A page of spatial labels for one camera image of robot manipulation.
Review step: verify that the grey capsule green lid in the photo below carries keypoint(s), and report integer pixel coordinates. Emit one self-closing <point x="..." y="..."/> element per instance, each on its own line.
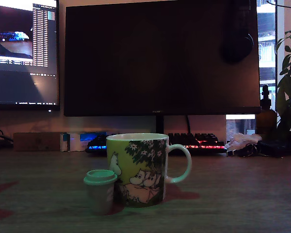
<point x="99" y="194"/>

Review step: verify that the black monitor stand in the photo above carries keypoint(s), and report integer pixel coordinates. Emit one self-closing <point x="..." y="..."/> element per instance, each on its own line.
<point x="160" y="123"/>

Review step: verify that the green cartoon print mug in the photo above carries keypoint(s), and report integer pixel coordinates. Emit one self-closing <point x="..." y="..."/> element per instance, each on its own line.
<point x="140" y="170"/>

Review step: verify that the large dark computer monitor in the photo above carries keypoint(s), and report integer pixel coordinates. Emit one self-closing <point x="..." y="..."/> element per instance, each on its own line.
<point x="148" y="60"/>

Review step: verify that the black backlit keyboard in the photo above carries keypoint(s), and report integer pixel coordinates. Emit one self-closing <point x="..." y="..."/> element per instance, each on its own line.
<point x="201" y="143"/>

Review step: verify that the blue and white box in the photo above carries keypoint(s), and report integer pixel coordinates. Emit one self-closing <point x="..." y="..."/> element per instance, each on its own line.
<point x="75" y="143"/>

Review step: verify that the white box teal stripe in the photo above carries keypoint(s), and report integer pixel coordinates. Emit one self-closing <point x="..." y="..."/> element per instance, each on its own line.
<point x="64" y="143"/>

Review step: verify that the crumpled white tissue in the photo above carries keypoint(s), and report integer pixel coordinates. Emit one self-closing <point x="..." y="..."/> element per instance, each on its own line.
<point x="242" y="139"/>

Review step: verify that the black bunch of keys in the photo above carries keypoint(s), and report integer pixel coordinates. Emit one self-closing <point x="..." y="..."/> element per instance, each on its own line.
<point x="247" y="150"/>

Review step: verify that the brown cardboard box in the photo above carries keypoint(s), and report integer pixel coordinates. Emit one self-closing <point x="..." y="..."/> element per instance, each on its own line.
<point x="36" y="142"/>

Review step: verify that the black headphones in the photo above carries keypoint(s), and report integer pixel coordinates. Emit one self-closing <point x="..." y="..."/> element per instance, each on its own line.
<point x="237" y="48"/>

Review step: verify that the amber pump bottle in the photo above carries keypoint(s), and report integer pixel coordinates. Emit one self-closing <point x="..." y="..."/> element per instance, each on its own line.
<point x="266" y="119"/>

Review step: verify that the black wallet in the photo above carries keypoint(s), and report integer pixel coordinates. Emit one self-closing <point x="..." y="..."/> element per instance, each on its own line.
<point x="274" y="146"/>

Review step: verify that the lit computer monitor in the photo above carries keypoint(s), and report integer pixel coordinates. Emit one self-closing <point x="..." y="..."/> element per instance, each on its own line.
<point x="14" y="85"/>

